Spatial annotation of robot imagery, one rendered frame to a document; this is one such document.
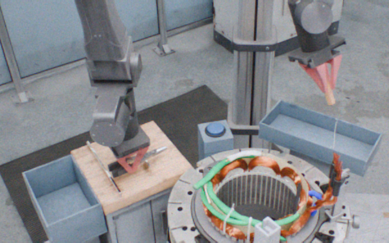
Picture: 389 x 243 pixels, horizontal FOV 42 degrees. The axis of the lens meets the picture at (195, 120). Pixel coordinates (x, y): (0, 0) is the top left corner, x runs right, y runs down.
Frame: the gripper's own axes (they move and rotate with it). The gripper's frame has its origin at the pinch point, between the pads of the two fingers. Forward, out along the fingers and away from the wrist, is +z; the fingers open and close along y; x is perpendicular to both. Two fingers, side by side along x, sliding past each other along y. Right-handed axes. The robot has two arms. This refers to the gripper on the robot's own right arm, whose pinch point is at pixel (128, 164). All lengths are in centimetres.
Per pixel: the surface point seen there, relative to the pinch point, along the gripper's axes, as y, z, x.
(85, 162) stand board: -8.4, 3.2, -6.5
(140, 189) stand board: 5.0, 2.6, -0.1
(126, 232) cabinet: 4.9, 13.5, -4.5
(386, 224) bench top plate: 24, 31, 56
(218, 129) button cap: -4.1, 5.6, 24.3
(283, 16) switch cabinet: -149, 90, 169
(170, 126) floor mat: -121, 116, 69
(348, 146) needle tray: 14.8, 7.0, 46.6
